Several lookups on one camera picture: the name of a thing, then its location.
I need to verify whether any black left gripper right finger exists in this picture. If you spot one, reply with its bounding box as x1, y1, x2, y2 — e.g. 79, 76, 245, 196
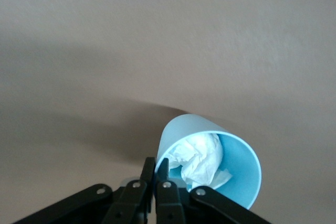
155, 157, 274, 224

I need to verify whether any blue cup with tissue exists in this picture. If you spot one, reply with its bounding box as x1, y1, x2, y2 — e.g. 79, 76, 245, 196
154, 113, 262, 210

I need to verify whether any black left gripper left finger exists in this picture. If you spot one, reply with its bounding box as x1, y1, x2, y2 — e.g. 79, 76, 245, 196
15, 156, 156, 224

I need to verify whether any crumpled white tissue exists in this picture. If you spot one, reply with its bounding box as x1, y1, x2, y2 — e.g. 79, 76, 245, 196
167, 133, 233, 191

